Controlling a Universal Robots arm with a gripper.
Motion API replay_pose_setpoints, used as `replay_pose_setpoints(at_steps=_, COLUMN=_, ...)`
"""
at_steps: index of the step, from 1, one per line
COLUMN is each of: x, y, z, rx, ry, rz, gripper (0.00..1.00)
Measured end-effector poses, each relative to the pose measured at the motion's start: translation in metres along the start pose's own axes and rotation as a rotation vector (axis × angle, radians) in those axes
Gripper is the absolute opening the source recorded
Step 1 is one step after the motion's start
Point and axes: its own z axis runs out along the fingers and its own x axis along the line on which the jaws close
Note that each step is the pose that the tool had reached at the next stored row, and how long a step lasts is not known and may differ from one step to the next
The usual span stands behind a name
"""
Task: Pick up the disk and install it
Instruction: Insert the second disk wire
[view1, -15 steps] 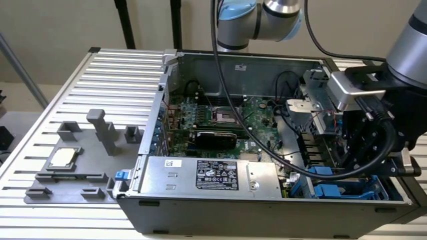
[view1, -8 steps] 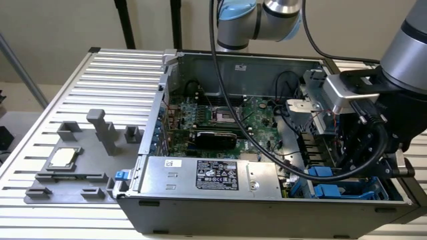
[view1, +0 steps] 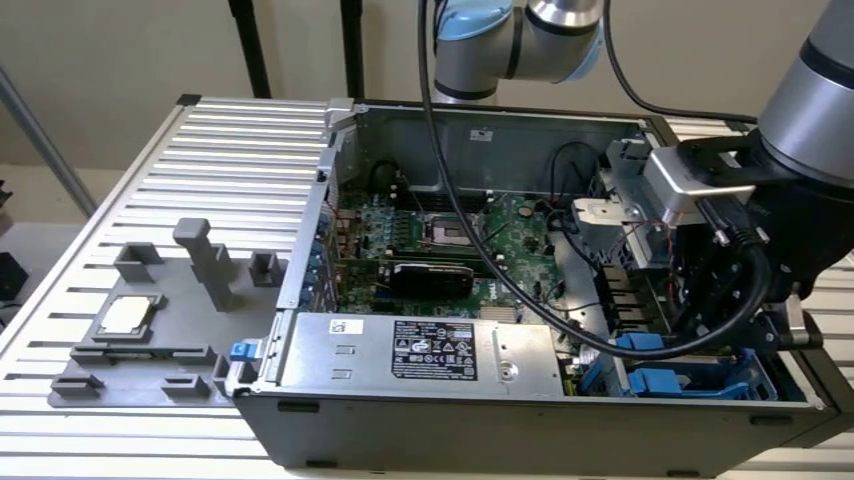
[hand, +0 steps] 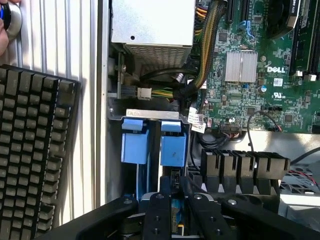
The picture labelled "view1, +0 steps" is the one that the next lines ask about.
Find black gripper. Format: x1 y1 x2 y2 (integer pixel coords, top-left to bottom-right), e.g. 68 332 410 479
671 127 829 355

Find blue plastic disk caddy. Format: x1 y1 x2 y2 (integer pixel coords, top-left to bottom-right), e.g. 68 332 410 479
578 329 782 402

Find green motherboard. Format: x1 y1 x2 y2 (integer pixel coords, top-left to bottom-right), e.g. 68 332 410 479
331 188 602 322

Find CPU socket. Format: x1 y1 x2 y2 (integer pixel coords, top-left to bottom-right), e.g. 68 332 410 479
418 213 470 247

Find installed RAM sticks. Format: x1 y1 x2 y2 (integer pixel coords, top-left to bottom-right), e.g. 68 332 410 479
392 188 487 213

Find black graphics card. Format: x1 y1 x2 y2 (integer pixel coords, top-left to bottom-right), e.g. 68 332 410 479
387 261 477 302

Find open black PC case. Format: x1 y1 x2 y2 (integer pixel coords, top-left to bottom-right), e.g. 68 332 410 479
224 96 843 472

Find silver power supply unit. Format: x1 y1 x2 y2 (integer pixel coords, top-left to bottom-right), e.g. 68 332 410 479
270 311 566 397

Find black stand pole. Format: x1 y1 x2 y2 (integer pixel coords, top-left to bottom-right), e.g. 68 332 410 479
338 0 367 99
226 0 274 99

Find grey parts rack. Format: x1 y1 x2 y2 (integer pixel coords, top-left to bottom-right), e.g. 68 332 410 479
46 216 296 412

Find silver CPU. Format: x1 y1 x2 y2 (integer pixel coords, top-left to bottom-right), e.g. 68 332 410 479
95 293 167 343

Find slanted silver pole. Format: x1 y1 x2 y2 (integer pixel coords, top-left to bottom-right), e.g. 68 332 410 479
0 63 96 218

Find black box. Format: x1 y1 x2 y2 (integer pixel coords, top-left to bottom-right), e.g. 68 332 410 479
0 252 31 302

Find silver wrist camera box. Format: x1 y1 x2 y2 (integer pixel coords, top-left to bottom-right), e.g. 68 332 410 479
642 147 759 227

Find black looped wire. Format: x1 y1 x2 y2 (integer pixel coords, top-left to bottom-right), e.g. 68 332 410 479
550 141 603 202

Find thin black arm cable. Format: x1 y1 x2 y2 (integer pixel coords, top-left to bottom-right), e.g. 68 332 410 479
602 0 762 132

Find thick black camera cable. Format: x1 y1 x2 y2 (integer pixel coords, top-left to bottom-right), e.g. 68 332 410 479
416 0 777 359

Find black power wire bundle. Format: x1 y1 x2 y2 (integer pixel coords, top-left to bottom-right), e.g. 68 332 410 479
368 158 396 197

